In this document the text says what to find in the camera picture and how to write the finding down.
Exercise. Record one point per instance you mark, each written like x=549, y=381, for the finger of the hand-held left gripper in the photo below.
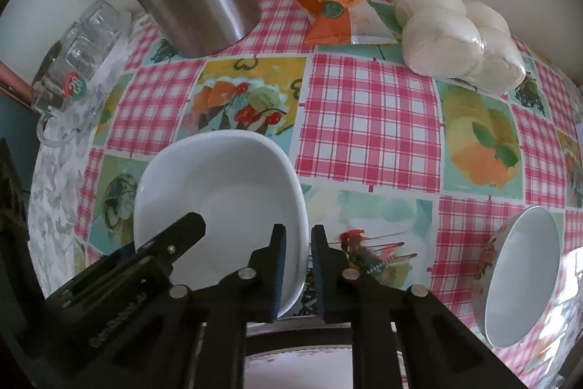
x=182, y=230

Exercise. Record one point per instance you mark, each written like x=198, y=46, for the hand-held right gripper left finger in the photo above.
x=278, y=279

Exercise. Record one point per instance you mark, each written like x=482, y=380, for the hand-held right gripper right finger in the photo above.
x=320, y=284

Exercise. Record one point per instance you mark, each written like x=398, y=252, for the white square bowl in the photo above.
x=218, y=197

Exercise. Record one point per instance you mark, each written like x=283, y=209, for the pink floral rimmed plate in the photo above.
x=296, y=370

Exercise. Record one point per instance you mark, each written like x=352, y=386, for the large white floral bowl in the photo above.
x=519, y=279

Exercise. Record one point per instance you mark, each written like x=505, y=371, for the grey floral tablecloth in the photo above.
x=54, y=188

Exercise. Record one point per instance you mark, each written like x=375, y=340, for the pink checked fruit tablecloth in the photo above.
x=364, y=106

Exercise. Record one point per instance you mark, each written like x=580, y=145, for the glass mug with red logo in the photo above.
x=68, y=74

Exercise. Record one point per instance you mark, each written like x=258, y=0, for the pink wooden bar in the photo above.
x=11, y=81

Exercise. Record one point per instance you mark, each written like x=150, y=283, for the clear glass mug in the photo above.
x=102, y=17

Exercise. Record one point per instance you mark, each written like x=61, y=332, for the orange white snack packet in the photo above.
x=346, y=15

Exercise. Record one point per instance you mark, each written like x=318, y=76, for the bag of white buns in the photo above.
x=446, y=33

